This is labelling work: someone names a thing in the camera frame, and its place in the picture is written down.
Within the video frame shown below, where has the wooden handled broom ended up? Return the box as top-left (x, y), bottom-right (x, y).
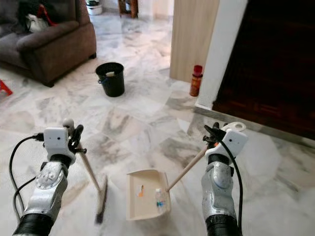
top-left (61, 118), bottom-right (109, 225)

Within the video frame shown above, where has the small clear plastic bottle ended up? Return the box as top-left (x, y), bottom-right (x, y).
top-left (154, 188), bottom-right (167, 213)

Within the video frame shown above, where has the beige long handled dustpan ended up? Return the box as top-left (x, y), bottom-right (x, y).
top-left (126, 146), bottom-right (209, 221)

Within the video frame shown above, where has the orange bottle with red cap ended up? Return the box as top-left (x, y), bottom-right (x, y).
top-left (189, 64), bottom-right (204, 97)

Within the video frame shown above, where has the black plastic bucket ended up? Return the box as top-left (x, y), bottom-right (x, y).
top-left (95, 61), bottom-right (126, 98)

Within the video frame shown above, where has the red plastic stool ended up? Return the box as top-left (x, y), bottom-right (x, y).
top-left (0, 78), bottom-right (13, 96)

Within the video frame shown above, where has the dark wooden door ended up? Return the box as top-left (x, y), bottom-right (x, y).
top-left (212, 0), bottom-right (315, 140)

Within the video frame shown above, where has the dark brown sofa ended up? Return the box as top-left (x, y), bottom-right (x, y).
top-left (0, 0), bottom-right (97, 88)

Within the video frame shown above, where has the light wooden panel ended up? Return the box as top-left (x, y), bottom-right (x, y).
top-left (169, 0), bottom-right (220, 83)

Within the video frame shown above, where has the black and white bag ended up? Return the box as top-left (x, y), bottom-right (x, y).
top-left (18, 2), bottom-right (59, 34)

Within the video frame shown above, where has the white pot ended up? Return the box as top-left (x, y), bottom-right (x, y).
top-left (85, 0), bottom-right (103, 16)

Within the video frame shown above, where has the brown wooden furniture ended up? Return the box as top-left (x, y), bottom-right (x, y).
top-left (118, 0), bottom-right (139, 19)

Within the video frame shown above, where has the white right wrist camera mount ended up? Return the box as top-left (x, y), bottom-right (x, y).
top-left (208, 121), bottom-right (249, 166)

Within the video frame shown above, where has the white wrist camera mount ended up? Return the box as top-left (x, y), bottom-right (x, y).
top-left (208, 121), bottom-right (249, 166)
top-left (43, 126), bottom-right (72, 165)

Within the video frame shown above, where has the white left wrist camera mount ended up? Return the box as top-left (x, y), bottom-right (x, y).
top-left (43, 126), bottom-right (72, 165)

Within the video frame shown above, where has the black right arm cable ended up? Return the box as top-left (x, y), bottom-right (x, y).
top-left (219, 139), bottom-right (245, 230)

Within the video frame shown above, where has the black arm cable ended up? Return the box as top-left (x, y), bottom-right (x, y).
top-left (219, 139), bottom-right (245, 230)
top-left (8, 133), bottom-right (45, 225)

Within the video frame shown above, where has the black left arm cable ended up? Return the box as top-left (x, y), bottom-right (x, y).
top-left (8, 133), bottom-right (45, 225)

